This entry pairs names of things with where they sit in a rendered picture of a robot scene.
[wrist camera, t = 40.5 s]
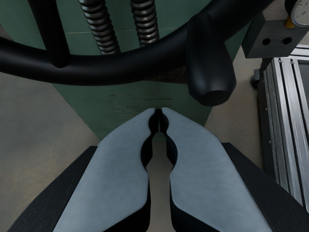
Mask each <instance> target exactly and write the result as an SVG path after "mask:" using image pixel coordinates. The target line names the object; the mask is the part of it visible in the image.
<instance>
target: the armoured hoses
mask: <svg viewBox="0 0 309 232"><path fill-rule="evenodd" d="M78 2H79V3H80V4H81V9H82V11H83V12H84V16H85V17H86V21H87V23H88V24H89V28H90V29H91V30H92V32H91V33H92V34H93V35H94V39H95V41H96V44H97V45H98V49H99V50H100V53H101V54H102V55H106V54H114V53H120V52H121V50H120V46H119V45H118V41H117V37H116V35H115V31H114V30H113V28H114V27H113V25H112V24H111V23H112V20H111V19H110V18H109V17H110V14H109V13H108V12H107V11H108V8H107V7H106V5H105V3H106V1H105V0H78ZM154 2H155V0H130V6H131V7H132V13H133V19H134V20H135V22H134V24H135V25H136V31H137V36H138V41H139V45H140V47H143V46H145V45H148V44H150V43H152V42H155V41H157V40H159V38H160V36H159V34H158V33H159V29H158V23H157V17H156V10H155V9H156V5H155V3H154ZM146 80H147V81H155V82H166V83H179V84H187V78H186V66H183V67H181V68H179V69H176V70H174V71H171V72H169V73H166V74H163V75H160V76H157V77H154V78H150V79H146ZM146 80H145V81H146Z"/></svg>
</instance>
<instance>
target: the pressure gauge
mask: <svg viewBox="0 0 309 232"><path fill-rule="evenodd" d="M285 9H286V11H287V13H288V17H287V20H286V22H285V24H284V26H285V27H287V28H293V27H294V26H295V25H296V26H300V27H305V26H309V0H285Z"/></svg>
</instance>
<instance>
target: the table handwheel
mask: <svg viewBox="0 0 309 232"><path fill-rule="evenodd" d="M27 1H28V3H29V6H30V8H31V11H32V13H33V16H34V18H35V21H36V24H37V26H38V29H39V32H40V35H41V37H42V40H43V42H44V45H45V48H46V50H42V49H38V48H35V47H31V46H27V45H24V44H21V43H17V42H14V41H11V40H9V39H6V38H3V37H0V72H2V73H6V74H10V75H14V76H18V77H22V78H26V79H31V80H36V81H42V82H48V83H55V84H62V85H72V86H111V85H120V84H127V83H133V82H137V81H143V80H146V79H150V78H154V77H157V76H160V75H163V74H166V73H169V72H171V71H174V70H176V69H179V68H181V67H183V66H185V65H186V38H187V24H188V22H186V23H185V24H184V25H182V26H181V27H179V28H178V29H176V30H175V31H173V32H171V33H170V34H168V35H167V36H165V37H163V38H161V39H159V40H157V41H155V42H152V43H150V44H148V45H145V46H143V47H140V48H137V49H134V50H130V51H126V52H120V53H114V54H106V55H73V54H70V51H69V47H68V44H67V40H66V37H65V33H64V30H63V26H62V22H61V19H60V16H59V12H58V8H57V3H56V0H27ZM273 1H274V0H211V1H210V2H209V3H208V4H207V5H206V6H205V7H204V8H203V9H202V10H201V11H200V12H199V13H207V14H209V15H210V16H211V17H212V19H213V21H214V24H215V25H216V27H217V29H218V31H219V33H220V34H221V37H222V39H223V41H224V42H225V41H227V40H228V39H230V38H231V37H232V36H234V35H235V34H236V33H238V32H239V31H240V30H242V29H243V28H244V27H245V26H247V25H248V24H249V23H250V22H251V21H252V20H253V19H255V18H256V17H257V16H258V15H259V14H260V13H261V12H262V11H263V10H265V9H266V8H267V7H268V6H269V5H270V4H271V3H272V2H273Z"/></svg>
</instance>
